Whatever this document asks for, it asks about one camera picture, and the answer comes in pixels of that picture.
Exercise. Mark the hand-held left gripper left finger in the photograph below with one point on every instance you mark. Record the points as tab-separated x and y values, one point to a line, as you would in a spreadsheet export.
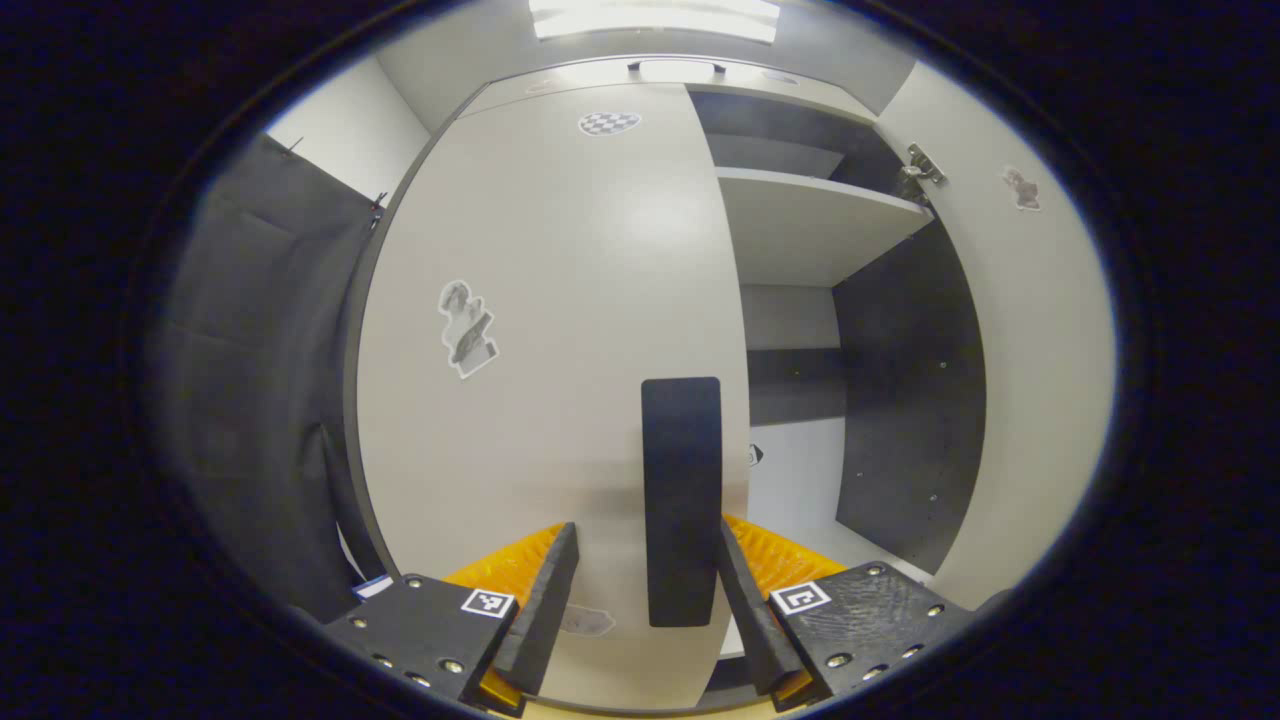
550	610

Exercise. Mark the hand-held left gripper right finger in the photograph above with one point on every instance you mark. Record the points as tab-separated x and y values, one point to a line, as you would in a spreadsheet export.
745	620

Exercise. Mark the grey double-door shoe cabinet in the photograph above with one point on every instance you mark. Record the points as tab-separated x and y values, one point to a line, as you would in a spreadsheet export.
900	400

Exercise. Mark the grey cabinet door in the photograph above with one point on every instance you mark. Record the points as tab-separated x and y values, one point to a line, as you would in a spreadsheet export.
560	300
1040	380

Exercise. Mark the grey cabinet shelf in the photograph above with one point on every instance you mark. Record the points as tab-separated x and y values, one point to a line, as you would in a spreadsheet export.
850	548
800	230

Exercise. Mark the metal door hinge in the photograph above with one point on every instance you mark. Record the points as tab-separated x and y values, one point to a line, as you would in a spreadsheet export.
925	165

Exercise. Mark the grey cabinet drawer front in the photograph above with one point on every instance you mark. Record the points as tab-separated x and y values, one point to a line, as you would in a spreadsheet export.
740	80

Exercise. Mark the white blue booklet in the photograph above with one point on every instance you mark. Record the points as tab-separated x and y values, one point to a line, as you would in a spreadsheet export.
370	585

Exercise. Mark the black backdrop cloth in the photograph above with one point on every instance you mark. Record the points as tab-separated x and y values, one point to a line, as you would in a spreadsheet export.
260	380

